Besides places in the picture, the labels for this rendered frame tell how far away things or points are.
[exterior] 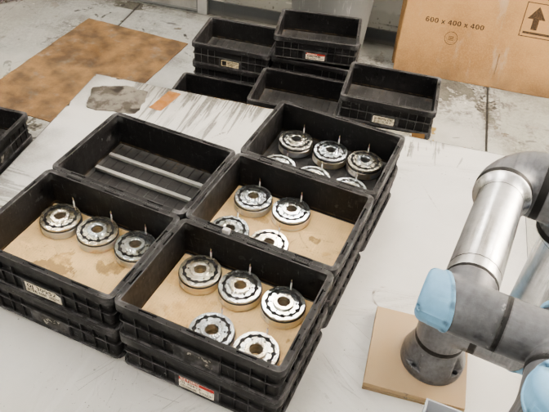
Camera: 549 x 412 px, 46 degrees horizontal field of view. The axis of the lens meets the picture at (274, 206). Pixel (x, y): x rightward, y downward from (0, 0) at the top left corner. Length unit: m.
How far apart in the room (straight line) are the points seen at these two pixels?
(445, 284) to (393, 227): 1.11
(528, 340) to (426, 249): 1.09
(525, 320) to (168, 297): 0.91
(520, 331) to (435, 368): 0.72
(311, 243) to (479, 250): 0.81
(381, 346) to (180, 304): 0.50
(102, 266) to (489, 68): 3.06
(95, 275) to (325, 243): 0.58
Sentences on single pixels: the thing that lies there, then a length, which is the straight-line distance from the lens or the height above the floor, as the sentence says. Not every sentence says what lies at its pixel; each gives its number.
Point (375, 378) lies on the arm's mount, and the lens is 1.56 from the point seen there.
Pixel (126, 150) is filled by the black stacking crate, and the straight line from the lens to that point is 1.97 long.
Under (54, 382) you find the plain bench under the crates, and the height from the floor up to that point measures 0.70.
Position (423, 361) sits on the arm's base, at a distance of 1.55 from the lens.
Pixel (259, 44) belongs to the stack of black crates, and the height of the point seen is 0.38.
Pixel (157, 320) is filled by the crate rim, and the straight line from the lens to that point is 1.37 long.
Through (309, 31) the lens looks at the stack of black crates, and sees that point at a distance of 3.37.
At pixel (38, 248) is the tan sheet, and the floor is 0.83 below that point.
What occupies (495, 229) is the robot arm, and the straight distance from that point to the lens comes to 0.98.
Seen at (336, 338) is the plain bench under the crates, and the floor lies 0.70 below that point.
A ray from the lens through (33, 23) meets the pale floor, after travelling 4.63.
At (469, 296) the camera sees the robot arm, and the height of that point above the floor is 1.40.
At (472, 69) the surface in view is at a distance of 4.18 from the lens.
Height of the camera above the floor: 2.01
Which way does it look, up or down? 42 degrees down
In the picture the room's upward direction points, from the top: 5 degrees clockwise
